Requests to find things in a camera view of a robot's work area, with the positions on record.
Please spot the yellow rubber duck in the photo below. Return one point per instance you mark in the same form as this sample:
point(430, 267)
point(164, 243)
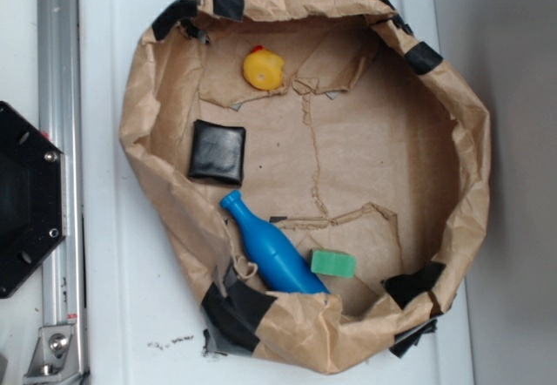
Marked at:
point(263, 69)

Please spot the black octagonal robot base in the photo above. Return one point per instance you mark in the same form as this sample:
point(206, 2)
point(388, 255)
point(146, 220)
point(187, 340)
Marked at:
point(32, 209)

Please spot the black square pouch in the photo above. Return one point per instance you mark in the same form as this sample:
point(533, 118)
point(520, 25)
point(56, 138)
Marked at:
point(217, 153)

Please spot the blue plastic bottle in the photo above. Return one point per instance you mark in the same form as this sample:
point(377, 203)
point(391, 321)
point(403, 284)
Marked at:
point(279, 262)

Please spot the green foam block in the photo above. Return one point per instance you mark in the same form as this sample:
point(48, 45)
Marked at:
point(333, 263)

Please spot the brown paper bag enclosure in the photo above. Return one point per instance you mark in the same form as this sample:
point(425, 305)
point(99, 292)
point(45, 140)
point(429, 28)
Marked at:
point(373, 145)

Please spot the aluminium extrusion rail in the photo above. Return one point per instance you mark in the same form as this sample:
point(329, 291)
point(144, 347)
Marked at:
point(63, 272)

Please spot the metal corner bracket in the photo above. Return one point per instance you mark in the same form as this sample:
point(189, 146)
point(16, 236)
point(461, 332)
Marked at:
point(55, 357)

